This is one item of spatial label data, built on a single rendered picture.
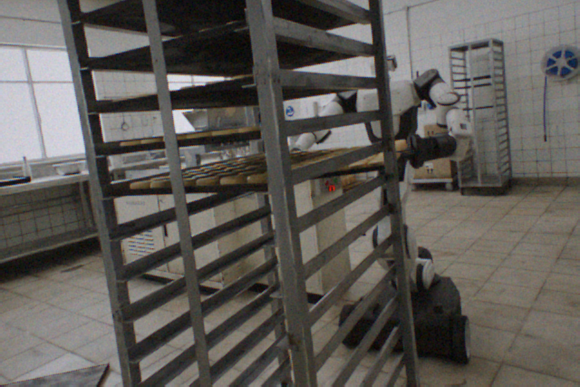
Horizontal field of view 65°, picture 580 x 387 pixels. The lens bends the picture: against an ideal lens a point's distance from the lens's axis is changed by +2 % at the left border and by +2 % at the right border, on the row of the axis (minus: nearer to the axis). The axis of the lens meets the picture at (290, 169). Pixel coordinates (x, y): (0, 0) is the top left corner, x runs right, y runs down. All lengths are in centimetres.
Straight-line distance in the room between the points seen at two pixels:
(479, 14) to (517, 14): 43
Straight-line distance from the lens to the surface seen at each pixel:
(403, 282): 137
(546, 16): 640
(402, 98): 215
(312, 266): 87
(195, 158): 306
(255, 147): 148
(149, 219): 111
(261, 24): 74
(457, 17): 666
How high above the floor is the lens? 115
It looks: 6 degrees down
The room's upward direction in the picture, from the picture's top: 7 degrees counter-clockwise
